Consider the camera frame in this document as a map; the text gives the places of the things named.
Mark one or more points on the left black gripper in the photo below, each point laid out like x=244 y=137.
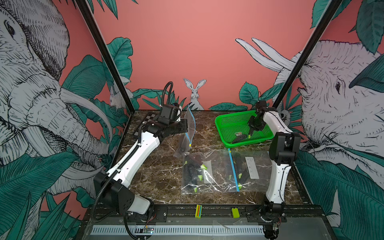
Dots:
x=184 y=125

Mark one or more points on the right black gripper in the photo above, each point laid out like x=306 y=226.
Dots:
x=252 y=123

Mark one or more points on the clear zip bag blue zipper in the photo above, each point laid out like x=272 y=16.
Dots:
x=260 y=169

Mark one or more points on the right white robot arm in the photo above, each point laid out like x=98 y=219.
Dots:
x=283 y=152

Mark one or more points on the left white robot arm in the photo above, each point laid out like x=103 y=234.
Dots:
x=113 y=187

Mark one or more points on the eggplant in basket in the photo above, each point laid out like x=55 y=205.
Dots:
x=241 y=138

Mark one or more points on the black white checkerboard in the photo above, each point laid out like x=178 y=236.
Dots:
x=149 y=118

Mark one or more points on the green plastic basket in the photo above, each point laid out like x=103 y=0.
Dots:
x=229 y=124

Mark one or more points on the green small block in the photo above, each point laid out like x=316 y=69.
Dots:
x=235 y=213

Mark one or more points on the striped colour block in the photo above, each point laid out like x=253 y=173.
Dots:
x=198 y=213

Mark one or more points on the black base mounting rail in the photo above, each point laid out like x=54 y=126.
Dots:
x=160 y=213

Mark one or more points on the white perforated rail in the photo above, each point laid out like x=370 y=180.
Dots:
x=189 y=230

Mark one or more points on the right black frame post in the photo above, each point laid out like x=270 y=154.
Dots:
x=321 y=26

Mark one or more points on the black frame post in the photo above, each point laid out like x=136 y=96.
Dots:
x=321 y=26
x=102 y=46

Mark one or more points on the left black frame post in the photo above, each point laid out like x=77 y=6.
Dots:
x=102 y=46

